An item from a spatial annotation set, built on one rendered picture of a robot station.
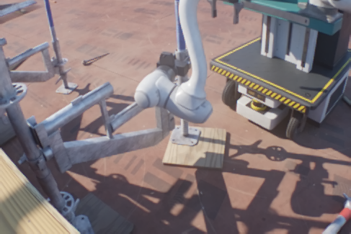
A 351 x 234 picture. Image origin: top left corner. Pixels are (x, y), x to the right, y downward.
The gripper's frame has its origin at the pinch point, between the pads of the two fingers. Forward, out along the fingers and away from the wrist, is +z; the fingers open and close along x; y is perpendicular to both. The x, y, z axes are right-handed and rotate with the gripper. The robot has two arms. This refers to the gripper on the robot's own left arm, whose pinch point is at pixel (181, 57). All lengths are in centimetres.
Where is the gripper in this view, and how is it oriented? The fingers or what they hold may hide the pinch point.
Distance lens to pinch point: 136.1
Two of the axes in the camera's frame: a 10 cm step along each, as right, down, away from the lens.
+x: 9.1, 1.8, -3.7
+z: 4.1, -5.3, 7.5
